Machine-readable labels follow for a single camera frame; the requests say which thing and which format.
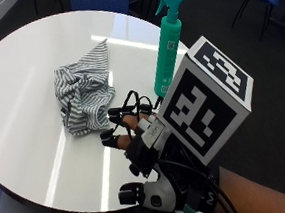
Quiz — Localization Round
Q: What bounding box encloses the grey striped cloth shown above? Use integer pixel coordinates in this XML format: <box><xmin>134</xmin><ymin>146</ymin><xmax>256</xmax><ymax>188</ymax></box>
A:
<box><xmin>50</xmin><ymin>38</ymin><xmax>121</xmax><ymax>139</ymax></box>

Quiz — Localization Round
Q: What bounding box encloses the teal spray bottle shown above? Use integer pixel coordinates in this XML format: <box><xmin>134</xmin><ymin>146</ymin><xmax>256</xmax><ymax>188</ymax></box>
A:
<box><xmin>145</xmin><ymin>0</ymin><xmax>194</xmax><ymax>100</ymax></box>

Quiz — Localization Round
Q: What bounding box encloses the white marker cube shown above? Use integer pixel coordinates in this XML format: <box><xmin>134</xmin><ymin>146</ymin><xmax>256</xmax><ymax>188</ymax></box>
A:
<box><xmin>150</xmin><ymin>31</ymin><xmax>262</xmax><ymax>170</ymax></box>

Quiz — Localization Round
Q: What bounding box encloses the black glove cable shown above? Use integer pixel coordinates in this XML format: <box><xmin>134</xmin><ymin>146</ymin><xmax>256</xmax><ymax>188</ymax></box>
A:
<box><xmin>158</xmin><ymin>152</ymin><xmax>241</xmax><ymax>213</ymax></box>

